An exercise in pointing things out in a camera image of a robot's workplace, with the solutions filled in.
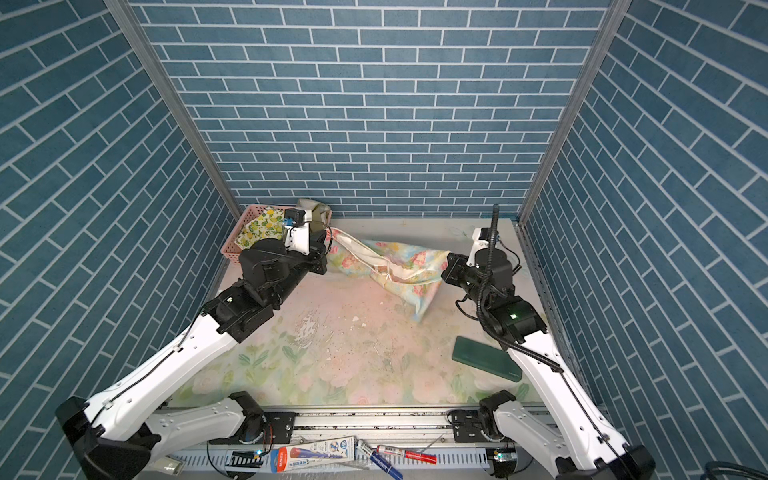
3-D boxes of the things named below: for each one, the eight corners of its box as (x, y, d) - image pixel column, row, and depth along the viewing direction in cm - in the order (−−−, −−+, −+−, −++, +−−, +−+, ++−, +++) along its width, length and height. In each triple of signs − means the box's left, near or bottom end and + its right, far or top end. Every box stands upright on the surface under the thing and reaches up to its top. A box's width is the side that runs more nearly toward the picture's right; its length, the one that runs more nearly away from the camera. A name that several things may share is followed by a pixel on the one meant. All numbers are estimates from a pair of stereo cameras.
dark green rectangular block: (450, 360, 87) (451, 357, 85) (455, 337, 92) (456, 333, 90) (519, 383, 83) (521, 380, 81) (520, 358, 88) (523, 355, 86)
